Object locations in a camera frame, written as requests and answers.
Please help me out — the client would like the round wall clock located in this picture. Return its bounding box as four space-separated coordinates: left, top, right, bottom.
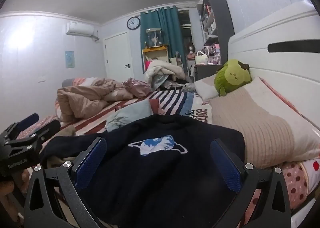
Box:
126 16 140 30

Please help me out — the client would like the green plush toy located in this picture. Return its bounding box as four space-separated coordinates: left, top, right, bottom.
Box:
214 59 252 96

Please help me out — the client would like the dark navy knit sweater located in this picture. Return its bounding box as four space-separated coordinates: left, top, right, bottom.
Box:
39 113 246 228

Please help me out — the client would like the white handbag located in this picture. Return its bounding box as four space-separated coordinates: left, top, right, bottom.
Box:
195 50 208 65

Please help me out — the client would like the blue wall poster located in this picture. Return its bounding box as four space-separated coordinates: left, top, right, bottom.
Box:
65 51 75 69

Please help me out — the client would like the glass display case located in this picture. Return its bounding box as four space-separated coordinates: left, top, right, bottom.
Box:
145 28 163 48

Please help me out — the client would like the white bed headboard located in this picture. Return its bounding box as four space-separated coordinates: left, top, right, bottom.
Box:
228 0 319 126

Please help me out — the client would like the person's left hand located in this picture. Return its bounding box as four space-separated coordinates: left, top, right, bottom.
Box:
1 169 30 211

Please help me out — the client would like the light blue folded garment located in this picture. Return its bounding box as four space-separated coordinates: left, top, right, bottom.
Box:
105 100 153 132

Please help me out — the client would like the red garment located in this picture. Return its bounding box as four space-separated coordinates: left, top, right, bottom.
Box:
149 99 159 114

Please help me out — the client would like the small white pillow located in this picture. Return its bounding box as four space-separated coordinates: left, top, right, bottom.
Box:
194 75 219 102

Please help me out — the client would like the white air conditioner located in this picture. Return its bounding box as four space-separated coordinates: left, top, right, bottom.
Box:
66 21 94 37

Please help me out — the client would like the dark tall bookshelf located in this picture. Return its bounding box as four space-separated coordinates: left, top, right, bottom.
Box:
194 0 235 80

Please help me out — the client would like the pink polka dot blanket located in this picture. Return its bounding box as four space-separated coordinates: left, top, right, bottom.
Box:
240 157 320 226

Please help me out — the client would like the pile of clothes on chair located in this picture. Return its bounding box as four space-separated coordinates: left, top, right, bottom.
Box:
144 59 185 90

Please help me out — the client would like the striped bed sheet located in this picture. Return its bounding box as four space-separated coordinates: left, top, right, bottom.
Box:
15 77 213 141

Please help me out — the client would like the white door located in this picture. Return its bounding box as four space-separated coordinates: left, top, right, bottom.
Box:
103 33 133 82

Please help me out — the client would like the beige striped pillow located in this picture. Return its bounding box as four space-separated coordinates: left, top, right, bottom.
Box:
209 77 319 168

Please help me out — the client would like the yellow white cabinet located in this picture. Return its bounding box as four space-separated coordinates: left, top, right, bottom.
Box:
142 45 169 72

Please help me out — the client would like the olive fuzzy garment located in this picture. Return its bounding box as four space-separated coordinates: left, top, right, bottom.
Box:
40 125 76 168

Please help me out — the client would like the beige pink duvet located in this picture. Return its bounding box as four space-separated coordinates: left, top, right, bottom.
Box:
55 77 133 123

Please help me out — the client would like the teal curtain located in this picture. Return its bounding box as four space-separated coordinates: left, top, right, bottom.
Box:
139 5 187 69

